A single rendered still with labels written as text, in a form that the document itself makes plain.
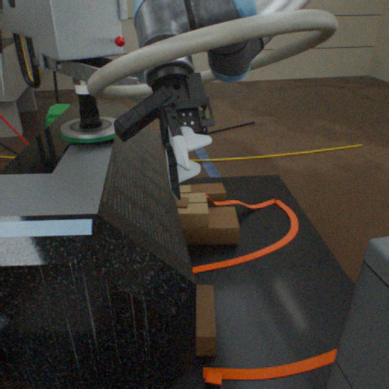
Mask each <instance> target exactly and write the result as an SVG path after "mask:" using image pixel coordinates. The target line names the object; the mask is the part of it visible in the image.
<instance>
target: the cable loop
mask: <svg viewBox="0 0 389 389"><path fill-rule="evenodd" d="M13 36H14V43H15V47H16V50H17V57H18V61H19V65H20V68H21V70H22V74H23V76H24V80H25V82H26V83H27V84H28V85H29V86H30V87H32V88H36V89H37V88H39V87H40V85H41V74H40V69H38V68H36V66H35V64H34V58H36V56H35V51H34V47H33V43H32V42H33V39H31V38H29V37H27V36H26V41H27V49H28V53H29V57H30V64H31V70H32V74H33V80H32V77H31V76H30V72H29V69H28V65H27V60H26V56H25V51H24V44H23V40H22V36H21V35H18V34H16V33H13Z"/></svg>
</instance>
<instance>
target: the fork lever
mask: <svg viewBox="0 0 389 389"><path fill-rule="evenodd" d="M112 61H114V60H113V59H107V58H97V63H96V66H97V67H94V66H91V65H85V64H83V63H79V62H73V61H64V62H61V61H59V60H57V59H52V58H50V57H47V56H45V55H43V62H45V65H44V66H46V68H47V69H49V70H52V71H55V72H58V73H61V74H65V75H67V76H70V77H74V78H77V80H79V81H83V82H86V83H87V82H88V80H89V78H90V76H91V75H93V74H94V73H95V72H96V71H98V70H99V69H101V67H103V66H105V65H107V64H109V63H110V62H112ZM34 64H35V66H36V68H38V67H39V65H40V63H39V60H38V59H37V58H34ZM139 84H146V83H145V81H144V73H143V72H139V73H136V74H133V75H131V76H128V77H125V78H122V80H120V81H118V82H116V83H114V84H111V85H110V86H125V85H139ZM148 96H149V95H147V96H141V97H135V98H132V99H135V100H137V99H140V98H145V97H148Z"/></svg>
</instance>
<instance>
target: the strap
mask: <svg viewBox="0 0 389 389"><path fill-rule="evenodd" d="M206 198H209V199H210V200H211V201H212V202H213V203H215V204H216V205H226V204H244V203H242V202H240V201H221V202H214V201H213V200H212V199H211V198H210V197H208V196H207V195H206ZM273 203H276V204H279V205H280V207H281V208H283V209H284V210H285V211H286V212H287V214H288V215H289V216H290V219H291V229H290V231H289V232H288V233H287V235H286V236H285V237H284V238H282V239H281V240H280V241H279V242H277V243H275V244H273V245H271V246H269V247H267V248H263V249H261V250H259V251H256V252H252V254H250V255H246V256H243V257H240V258H235V259H232V260H228V261H221V262H216V263H212V264H207V265H204V266H200V267H193V268H192V270H193V273H197V272H201V271H206V270H213V269H217V268H222V267H228V266H233V265H236V264H238V263H242V262H245V261H249V260H252V259H255V258H259V257H260V256H263V255H267V254H269V252H272V251H274V250H276V249H278V248H281V247H283V246H284V245H285V244H287V243H288V242H289V241H291V240H292V239H293V238H294V236H295V235H296V233H297V230H298V221H297V219H296V215H295V214H294V213H293V211H292V210H291V209H290V208H288V207H287V206H286V205H285V204H284V203H283V202H281V201H280V200H274V199H272V200H269V201H265V202H263V203H260V204H255V205H248V204H244V205H246V206H248V207H249V208H252V209H258V208H262V207H264V206H267V205H269V204H273ZM337 350H338V349H334V350H332V351H330V352H328V353H324V354H321V355H319V356H315V357H312V358H311V359H306V360H304V361H300V362H295V363H292V364H287V365H279V366H274V367H267V368H209V367H203V378H206V374H207V370H209V371H213V372H222V373H223V377H222V378H226V379H262V378H276V377H282V376H287V375H294V374H298V373H301V372H306V371H309V369H313V368H317V367H320V366H323V365H327V364H330V363H332V362H334V357H335V355H336V353H337Z"/></svg>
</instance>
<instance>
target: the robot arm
mask: <svg viewBox="0 0 389 389"><path fill-rule="evenodd" d="M310 1H311V0H135V2H134V7H133V12H134V28H135V29H136V34H137V38H138V43H139V47H140V49H142V48H144V47H146V46H150V45H153V43H156V42H159V41H161V40H166V39H168V38H171V37H174V36H178V35H181V34H183V33H187V32H189V31H192V30H197V29H201V28H203V27H209V26H213V25H215V24H221V23H226V22H229V21H232V20H235V19H239V18H244V17H251V16H256V15H260V14H269V13H274V12H281V11H297V10H303V9H304V7H305V6H306V5H307V4H308V3H309V2H310ZM274 37H275V36H268V37H263V38H259V39H255V40H248V41H244V42H240V43H233V45H229V46H224V47H220V48H216V49H211V50H207V63H209V66H210V69H211V72H212V73H213V75H214V77H216V78H217V79H219V81H222V82H225V83H235V82H237V81H240V80H241V79H242V78H244V77H245V76H246V75H247V73H248V71H249V70H250V67H251V61H252V60H253V59H255V58H256V57H257V55H258V54H259V53H260V52H261V51H262V50H263V49H264V47H265V46H266V45H267V44H268V43H269V42H270V41H271V40H272V39H273V38H274ZM143 73H144V81H145V83H146V85H147V86H148V87H151V88H152V91H153V94H151V95H149V96H148V97H147V98H145V99H144V100H142V101H141V102H140V103H139V104H137V105H136V106H135V107H133V108H132V109H130V110H129V111H127V112H125V113H124V114H122V115H121V116H120V117H119V118H118V119H116V120H115V121H114V122H113V125H114V132H115V134H117V135H118V136H119V138H120V140H121V141H123V142H126V141H128V140H129V139H131V138H132V137H134V136H135V135H136V134H137V133H138V132H139V131H141V130H142V129H143V128H145V127H146V125H148V124H149V123H151V122H152V121H154V120H155V119H159V120H160V135H161V141H163V145H164V150H165V156H166V166H167V170H168V176H169V184H170V188H171V192H172V193H173V194H174V195H175V197H176V198H177V199H178V200H181V195H180V187H179V183H180V182H182V181H184V180H186V179H190V178H191V177H193V176H197V175H198V174H199V173H200V171H201V166H200V164H199V163H195V162H192V161H190V159H189V158H188V152H190V151H193V150H197V149H198V148H200V147H203V146H206V145H209V144H211V143H212V139H211V138H210V135H209V131H207V127H211V125H215V123H214V119H213V113H212V109H211V105H210V98H209V97H206V96H205V93H204V86H203V82H202V78H201V73H195V69H194V65H193V61H192V57H191V55H188V57H185V58H181V59H177V60H174V61H171V62H167V63H164V64H161V65H157V66H154V67H152V68H149V69H147V70H145V71H143ZM207 106H209V110H210V117H211V119H209V118H205V117H206V114H205V110H206V108H207Z"/></svg>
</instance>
